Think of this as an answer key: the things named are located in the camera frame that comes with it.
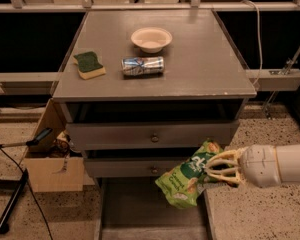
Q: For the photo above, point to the grey drawer cabinet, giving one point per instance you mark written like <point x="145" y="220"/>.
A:
<point x="203" y="79"/>

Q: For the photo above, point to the grey drawer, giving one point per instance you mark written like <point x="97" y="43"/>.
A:
<point x="95" y="136"/>
<point x="130" y="167"/>
<point x="136" y="209"/>

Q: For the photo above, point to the items in cardboard box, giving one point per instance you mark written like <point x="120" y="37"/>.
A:
<point x="60" y="147"/>

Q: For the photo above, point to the middle grey drawer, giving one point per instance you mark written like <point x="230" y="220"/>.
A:
<point x="130" y="167"/>

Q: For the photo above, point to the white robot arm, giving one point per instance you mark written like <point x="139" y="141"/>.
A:
<point x="288" y="158"/>

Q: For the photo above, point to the black floor bar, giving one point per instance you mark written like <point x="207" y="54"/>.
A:
<point x="18" y="187"/>

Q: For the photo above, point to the top grey drawer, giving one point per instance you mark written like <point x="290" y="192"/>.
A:
<point x="95" y="136"/>

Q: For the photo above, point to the green yellow sponge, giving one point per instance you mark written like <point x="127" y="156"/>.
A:
<point x="88" y="65"/>

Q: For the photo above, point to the bottom grey drawer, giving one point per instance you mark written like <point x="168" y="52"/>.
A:
<point x="136" y="209"/>

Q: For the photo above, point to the cardboard box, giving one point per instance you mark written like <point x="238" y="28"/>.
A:
<point x="52" y="174"/>

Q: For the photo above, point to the green rice chip bag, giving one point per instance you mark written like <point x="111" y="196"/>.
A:
<point x="183" y="184"/>

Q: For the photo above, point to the crushed silver blue can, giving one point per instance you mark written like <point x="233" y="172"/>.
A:
<point x="137" y="66"/>

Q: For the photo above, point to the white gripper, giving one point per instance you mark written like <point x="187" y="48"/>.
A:
<point x="258" y="165"/>

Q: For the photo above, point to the black handled tool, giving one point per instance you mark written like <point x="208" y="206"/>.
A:
<point x="35" y="141"/>

